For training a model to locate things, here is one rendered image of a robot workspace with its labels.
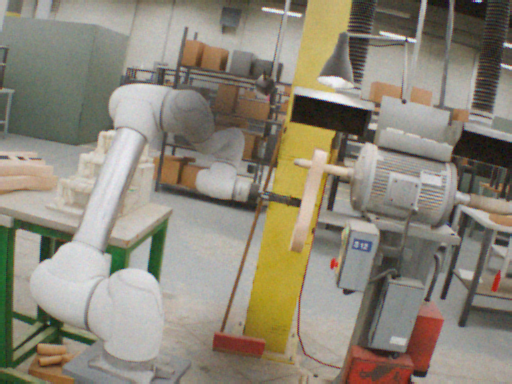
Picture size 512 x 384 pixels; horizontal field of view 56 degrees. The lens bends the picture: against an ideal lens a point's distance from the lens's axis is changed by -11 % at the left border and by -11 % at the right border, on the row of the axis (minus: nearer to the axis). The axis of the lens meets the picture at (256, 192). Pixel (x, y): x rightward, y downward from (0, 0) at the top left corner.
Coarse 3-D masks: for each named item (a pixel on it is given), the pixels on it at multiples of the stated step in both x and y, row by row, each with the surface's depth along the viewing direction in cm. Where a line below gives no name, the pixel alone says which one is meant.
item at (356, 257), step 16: (352, 224) 171; (368, 224) 176; (352, 240) 164; (368, 240) 163; (352, 256) 165; (368, 256) 164; (336, 272) 173; (352, 272) 166; (368, 272) 165; (384, 272) 181; (352, 288) 166
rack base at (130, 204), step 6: (132, 186) 209; (66, 192) 198; (78, 192) 198; (132, 192) 202; (138, 192) 209; (78, 198) 198; (84, 198) 197; (126, 198) 197; (132, 198) 203; (138, 198) 210; (84, 204) 198; (126, 204) 198; (132, 204) 205; (120, 210) 196; (126, 210) 199; (132, 210) 206
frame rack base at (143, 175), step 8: (96, 168) 212; (136, 168) 209; (144, 168) 210; (152, 168) 221; (96, 176) 212; (136, 176) 210; (144, 176) 213; (152, 176) 223; (136, 184) 210; (144, 184) 215; (144, 192) 217; (144, 200) 219
